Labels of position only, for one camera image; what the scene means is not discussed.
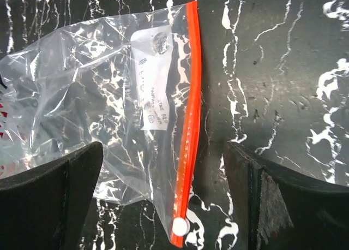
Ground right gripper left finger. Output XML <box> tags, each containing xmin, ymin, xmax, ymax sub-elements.
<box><xmin>1</xmin><ymin>142</ymin><xmax>103</xmax><ymax>249</ymax></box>

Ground clear zip bag orange zipper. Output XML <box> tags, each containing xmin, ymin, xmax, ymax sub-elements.
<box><xmin>1</xmin><ymin>1</ymin><xmax>202</xmax><ymax>247</ymax></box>

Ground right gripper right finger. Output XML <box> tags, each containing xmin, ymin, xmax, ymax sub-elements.
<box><xmin>223</xmin><ymin>143</ymin><xmax>348</xmax><ymax>249</ymax></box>

